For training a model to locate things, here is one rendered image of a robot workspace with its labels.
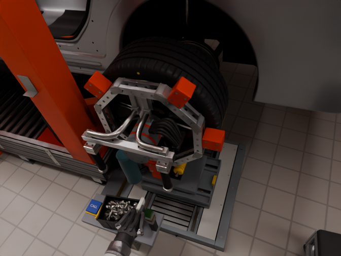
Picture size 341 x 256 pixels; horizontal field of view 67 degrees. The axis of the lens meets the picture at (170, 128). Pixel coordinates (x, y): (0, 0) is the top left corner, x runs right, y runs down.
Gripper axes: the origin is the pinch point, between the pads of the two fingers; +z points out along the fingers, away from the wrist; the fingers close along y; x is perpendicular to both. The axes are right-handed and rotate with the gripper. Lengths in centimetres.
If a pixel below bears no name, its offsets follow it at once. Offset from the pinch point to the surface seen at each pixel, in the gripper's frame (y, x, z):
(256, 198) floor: -57, 55, 66
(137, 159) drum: 5.0, -15.5, 12.5
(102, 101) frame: 24, -38, 23
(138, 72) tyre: 6, -53, 26
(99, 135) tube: 16.3, -33.3, 4.6
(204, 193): -22, 42, 50
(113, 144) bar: 10.3, -30.0, 4.4
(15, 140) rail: 123, 20, 46
